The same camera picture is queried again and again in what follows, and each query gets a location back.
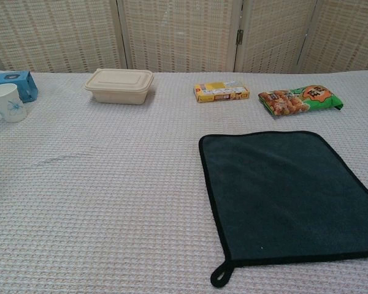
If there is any dark green cloth mat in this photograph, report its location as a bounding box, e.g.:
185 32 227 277
198 130 368 288

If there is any yellow rectangular snack box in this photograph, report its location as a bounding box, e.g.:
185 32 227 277
193 81 251 104

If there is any beige lidded food container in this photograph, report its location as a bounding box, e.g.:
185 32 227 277
83 69 155 105

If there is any white waffle-weave tablecloth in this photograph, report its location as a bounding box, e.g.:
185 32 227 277
0 70 368 294

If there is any woven bamboo folding screen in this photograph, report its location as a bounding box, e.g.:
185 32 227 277
0 0 368 75

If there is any green snack bag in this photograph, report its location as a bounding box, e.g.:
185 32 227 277
258 85 345 118

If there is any blue tissue box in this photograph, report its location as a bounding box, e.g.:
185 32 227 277
0 70 39 104

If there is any white paper cup blue flower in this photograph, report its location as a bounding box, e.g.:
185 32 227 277
0 83 28 124

